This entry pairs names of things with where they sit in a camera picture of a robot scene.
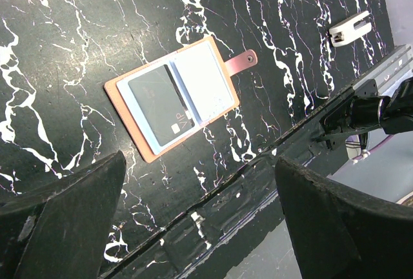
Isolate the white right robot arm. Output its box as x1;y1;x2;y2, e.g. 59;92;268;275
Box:
314;77;412;150

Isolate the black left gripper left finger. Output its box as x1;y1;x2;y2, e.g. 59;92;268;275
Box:
1;151;126;278

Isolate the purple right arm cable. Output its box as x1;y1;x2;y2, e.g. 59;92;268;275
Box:
361;133;404;156

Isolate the black VIP credit card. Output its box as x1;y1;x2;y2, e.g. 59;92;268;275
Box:
127;64;196;148

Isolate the pink leather card holder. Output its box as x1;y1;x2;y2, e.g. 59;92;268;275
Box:
104;36;258;163

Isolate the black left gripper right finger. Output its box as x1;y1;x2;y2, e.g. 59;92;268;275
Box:
275;156;412;278

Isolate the small white flat device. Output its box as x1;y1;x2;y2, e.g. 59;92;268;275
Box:
328;10;372;48

